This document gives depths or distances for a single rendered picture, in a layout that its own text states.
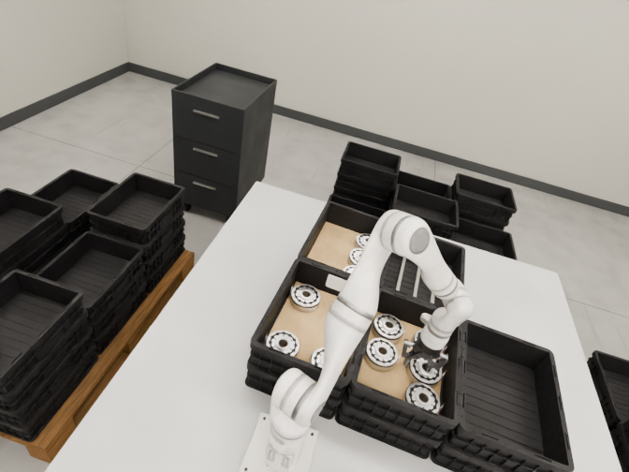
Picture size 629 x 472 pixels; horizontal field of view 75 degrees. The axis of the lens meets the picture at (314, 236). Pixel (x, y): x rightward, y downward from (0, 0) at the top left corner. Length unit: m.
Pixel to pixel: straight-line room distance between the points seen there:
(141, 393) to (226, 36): 3.87
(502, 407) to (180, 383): 0.99
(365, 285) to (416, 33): 3.54
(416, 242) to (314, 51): 3.67
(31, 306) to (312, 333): 1.12
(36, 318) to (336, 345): 1.31
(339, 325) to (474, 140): 3.84
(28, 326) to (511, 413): 1.70
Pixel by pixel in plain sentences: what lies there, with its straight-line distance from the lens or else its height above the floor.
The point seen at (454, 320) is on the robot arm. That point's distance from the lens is 1.15.
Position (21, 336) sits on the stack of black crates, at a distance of 1.88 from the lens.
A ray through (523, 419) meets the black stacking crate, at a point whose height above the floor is 0.83.
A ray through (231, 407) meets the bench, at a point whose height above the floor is 0.70.
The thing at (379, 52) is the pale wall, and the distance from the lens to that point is 4.31.
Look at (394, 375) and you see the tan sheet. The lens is 1.37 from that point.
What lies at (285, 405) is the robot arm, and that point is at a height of 1.09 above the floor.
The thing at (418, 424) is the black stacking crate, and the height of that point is 0.85.
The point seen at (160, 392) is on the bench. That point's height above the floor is 0.70.
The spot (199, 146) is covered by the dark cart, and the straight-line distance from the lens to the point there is 2.71.
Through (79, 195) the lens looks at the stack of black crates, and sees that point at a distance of 2.67.
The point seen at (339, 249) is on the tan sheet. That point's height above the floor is 0.83.
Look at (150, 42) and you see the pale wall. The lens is 5.16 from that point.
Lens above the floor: 1.91
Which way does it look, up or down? 39 degrees down
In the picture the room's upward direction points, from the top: 14 degrees clockwise
